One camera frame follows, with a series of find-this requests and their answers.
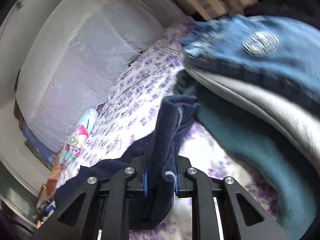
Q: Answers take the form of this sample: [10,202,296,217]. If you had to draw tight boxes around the dark navy fleece pants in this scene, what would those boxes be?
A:
[54,95,200,230]

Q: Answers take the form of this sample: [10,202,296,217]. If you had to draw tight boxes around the brown satin pillow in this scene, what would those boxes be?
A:
[36,151,66,209]

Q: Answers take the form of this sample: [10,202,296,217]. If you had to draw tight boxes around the dark teal garment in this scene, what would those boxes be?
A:
[174,70,319,239]

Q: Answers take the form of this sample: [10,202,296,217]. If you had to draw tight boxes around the folded colourful floral blanket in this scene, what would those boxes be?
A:
[59,108,99,169]

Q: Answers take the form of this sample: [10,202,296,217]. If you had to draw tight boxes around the blue patterned cloth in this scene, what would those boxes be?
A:
[22,120,60,170]

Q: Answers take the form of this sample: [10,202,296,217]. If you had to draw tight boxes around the purple floral bed quilt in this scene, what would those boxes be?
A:
[54,17,277,216]

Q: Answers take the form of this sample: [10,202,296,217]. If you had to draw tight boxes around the grey white garment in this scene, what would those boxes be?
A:
[183,59,319,172]

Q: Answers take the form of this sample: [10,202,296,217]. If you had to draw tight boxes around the blue denim jeans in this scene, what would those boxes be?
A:
[181,15,319,115]

